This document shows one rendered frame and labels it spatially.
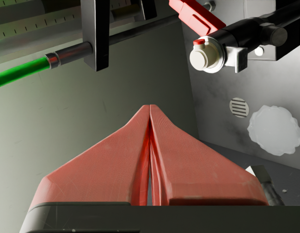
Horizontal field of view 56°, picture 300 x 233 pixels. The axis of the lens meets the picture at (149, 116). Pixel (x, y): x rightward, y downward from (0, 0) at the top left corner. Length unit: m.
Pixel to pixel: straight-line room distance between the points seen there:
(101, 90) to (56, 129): 0.10
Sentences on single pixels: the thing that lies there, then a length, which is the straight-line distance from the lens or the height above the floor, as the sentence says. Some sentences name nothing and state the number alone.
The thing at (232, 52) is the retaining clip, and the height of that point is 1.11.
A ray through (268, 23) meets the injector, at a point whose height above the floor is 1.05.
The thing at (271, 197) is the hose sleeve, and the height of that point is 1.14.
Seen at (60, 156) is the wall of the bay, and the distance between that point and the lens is 0.48.
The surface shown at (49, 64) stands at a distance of 0.35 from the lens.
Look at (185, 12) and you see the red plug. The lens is 0.25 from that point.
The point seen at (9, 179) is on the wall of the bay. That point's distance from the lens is 0.46.
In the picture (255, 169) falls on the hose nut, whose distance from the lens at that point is 0.23.
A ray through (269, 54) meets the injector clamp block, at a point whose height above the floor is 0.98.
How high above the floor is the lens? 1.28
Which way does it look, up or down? 34 degrees down
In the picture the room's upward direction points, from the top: 121 degrees counter-clockwise
